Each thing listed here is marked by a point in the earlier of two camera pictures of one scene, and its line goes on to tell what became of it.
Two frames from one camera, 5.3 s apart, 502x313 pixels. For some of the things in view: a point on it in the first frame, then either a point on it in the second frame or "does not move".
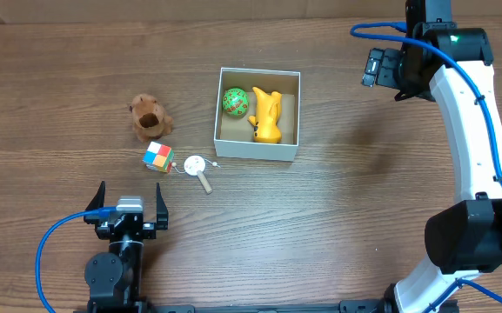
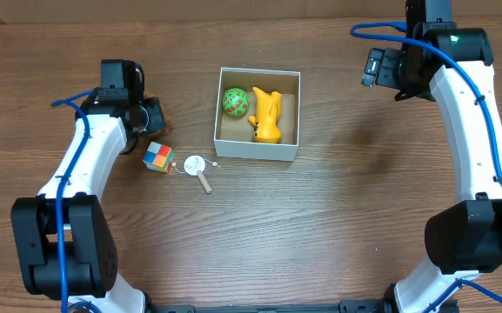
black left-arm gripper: (128, 223) → (155, 117)
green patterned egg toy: (235, 101) does not move
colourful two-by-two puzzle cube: (158, 156) does not move
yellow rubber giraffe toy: (265, 121) does not move
